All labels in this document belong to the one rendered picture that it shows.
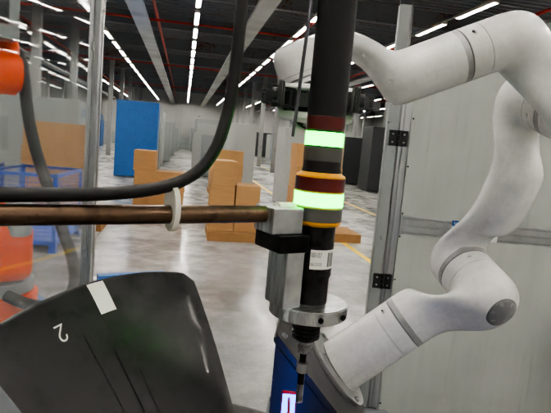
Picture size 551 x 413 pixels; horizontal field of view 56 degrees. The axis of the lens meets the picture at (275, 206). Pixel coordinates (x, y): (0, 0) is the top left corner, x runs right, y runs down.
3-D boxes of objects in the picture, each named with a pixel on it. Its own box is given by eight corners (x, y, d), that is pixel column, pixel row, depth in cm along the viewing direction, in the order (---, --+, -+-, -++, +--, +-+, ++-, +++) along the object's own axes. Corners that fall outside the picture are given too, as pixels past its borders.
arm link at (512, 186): (448, 313, 109) (414, 269, 123) (495, 315, 113) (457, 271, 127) (551, 81, 88) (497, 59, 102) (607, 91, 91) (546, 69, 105)
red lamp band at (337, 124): (321, 129, 42) (322, 115, 42) (298, 129, 45) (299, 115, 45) (352, 133, 44) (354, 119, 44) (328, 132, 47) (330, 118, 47)
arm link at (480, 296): (403, 319, 123) (488, 262, 120) (439, 378, 107) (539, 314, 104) (379, 291, 117) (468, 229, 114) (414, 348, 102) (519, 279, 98)
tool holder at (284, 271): (277, 334, 41) (288, 212, 40) (235, 306, 47) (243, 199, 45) (362, 321, 46) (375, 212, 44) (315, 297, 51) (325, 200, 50)
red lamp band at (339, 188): (314, 192, 42) (316, 178, 42) (284, 186, 46) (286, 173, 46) (354, 193, 45) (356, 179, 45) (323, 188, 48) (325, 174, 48)
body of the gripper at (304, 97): (345, 133, 79) (352, 132, 68) (279, 128, 79) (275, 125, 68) (350, 83, 78) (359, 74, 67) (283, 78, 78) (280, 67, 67)
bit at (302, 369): (298, 397, 48) (303, 344, 48) (307, 402, 48) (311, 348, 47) (290, 401, 48) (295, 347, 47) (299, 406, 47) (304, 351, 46)
